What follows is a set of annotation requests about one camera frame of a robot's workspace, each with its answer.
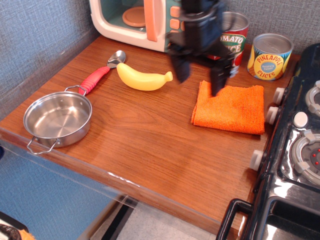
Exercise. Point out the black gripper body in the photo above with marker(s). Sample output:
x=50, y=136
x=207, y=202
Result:
x=200, y=41

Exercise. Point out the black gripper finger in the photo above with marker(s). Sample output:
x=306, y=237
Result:
x=218, y=79
x=181, y=67

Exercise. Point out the orange cloth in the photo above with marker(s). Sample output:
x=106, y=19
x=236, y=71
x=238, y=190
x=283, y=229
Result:
x=233, y=109

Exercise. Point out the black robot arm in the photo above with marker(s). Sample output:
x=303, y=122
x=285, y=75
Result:
x=202, y=7

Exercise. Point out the yellow toy banana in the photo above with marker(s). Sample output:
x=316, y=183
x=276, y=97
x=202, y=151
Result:
x=140, y=80

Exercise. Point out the tomato sauce can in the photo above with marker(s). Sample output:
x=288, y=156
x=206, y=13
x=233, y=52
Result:
x=234, y=39

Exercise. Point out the pineapple slices can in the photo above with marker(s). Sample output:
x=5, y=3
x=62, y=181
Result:
x=269, y=56

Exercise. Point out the toy microwave teal and pink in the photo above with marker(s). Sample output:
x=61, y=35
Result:
x=161, y=17

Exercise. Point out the white stove knob upper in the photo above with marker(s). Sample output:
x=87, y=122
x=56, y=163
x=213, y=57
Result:
x=278, y=95

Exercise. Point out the white stove knob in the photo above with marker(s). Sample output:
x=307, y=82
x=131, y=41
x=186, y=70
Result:
x=271, y=115
x=278, y=95
x=256, y=159

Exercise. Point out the white stove knob middle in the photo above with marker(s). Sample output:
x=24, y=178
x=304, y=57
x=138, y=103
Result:
x=271, y=115

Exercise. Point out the orange microwave turntable plate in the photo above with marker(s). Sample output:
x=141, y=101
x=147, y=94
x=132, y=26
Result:
x=134, y=17

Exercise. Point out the white stove knob lower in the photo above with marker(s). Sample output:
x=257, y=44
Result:
x=256, y=159

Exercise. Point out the stainless steel pan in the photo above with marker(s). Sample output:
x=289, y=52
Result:
x=58, y=119

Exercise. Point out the black toy stove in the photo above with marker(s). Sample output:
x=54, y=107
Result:
x=286, y=203

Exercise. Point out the red handled metal spoon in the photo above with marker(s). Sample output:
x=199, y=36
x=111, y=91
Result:
x=91, y=81

